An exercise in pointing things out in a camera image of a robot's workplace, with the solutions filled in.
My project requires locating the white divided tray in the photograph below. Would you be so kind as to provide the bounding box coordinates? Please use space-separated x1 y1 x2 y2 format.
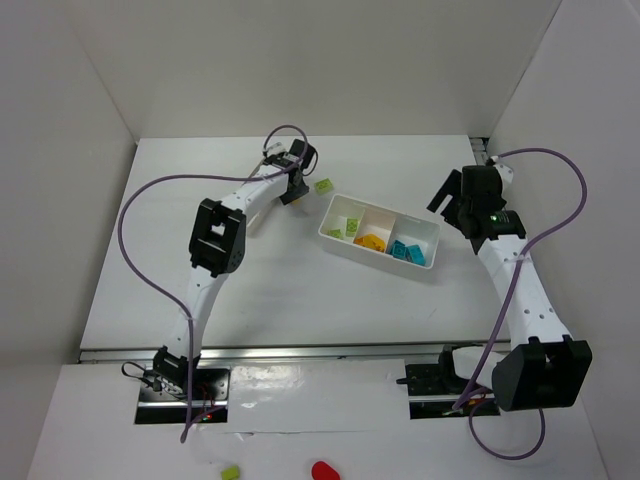
246 180 271 238
318 194 440 281

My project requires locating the teal lego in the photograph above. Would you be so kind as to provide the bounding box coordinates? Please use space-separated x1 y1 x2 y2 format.
389 240 406 260
405 245 426 266

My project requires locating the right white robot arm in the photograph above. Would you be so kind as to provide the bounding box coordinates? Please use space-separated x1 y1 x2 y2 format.
427 165 592 411

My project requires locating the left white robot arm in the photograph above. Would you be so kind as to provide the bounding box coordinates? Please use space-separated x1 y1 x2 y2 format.
153 139 317 397

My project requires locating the red piece outside front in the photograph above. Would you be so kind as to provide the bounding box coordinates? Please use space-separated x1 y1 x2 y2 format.
311 461 341 480

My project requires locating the green lego outside front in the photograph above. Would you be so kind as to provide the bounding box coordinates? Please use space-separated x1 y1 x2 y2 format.
220 465 240 480

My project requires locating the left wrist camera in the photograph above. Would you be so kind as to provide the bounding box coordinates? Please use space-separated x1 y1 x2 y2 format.
262 142 287 158

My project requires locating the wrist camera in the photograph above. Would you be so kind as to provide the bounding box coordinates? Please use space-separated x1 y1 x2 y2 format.
487 156 514 192
262 142 287 158

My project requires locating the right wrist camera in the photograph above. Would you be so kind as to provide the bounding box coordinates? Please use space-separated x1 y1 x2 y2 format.
487 156 514 192

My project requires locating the aluminium right rail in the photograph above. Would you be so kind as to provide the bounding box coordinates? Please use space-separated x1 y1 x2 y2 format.
469 135 546 346

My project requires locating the aluminium rail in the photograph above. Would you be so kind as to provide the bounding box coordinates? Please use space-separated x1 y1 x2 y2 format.
469 135 546 346
78 342 466 366

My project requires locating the aluminium front rail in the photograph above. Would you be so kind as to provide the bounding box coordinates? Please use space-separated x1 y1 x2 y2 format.
78 342 466 366

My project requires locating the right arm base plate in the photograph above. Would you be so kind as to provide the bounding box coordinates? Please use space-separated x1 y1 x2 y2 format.
396 345 499 420

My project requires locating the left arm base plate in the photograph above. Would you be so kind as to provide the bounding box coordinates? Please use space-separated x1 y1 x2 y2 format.
134 368 231 425

